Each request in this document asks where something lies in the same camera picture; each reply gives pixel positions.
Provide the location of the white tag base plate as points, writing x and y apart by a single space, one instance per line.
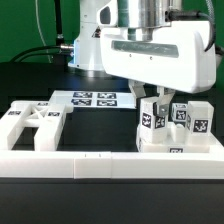
91 99

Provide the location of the white U-shaped fence frame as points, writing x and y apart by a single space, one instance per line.
24 162

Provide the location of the white tagged cube right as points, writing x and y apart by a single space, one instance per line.
179 112

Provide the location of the white chair seat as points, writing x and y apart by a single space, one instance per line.
175 143

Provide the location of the black vertical pole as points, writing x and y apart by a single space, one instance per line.
58 19

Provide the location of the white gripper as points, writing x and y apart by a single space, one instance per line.
158 44

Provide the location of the white chair back frame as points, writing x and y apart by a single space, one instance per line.
47 118

